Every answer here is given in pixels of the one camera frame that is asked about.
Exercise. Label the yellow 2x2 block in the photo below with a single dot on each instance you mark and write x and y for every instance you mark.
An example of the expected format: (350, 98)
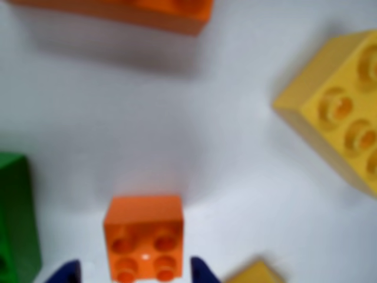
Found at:
(259, 275)

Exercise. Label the yellow 2x4 block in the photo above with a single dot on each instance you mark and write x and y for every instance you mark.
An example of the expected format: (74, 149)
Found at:
(332, 118)

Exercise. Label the green 2x4 block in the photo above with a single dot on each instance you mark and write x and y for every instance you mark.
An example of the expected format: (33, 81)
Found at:
(14, 221)

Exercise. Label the orange 2x2 block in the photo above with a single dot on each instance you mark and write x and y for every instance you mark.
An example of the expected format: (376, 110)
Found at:
(144, 224)

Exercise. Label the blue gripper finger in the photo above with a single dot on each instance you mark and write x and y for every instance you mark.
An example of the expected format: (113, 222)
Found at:
(203, 272)
(66, 272)

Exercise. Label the orange 2x4 block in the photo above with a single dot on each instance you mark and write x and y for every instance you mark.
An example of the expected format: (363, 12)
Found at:
(132, 13)

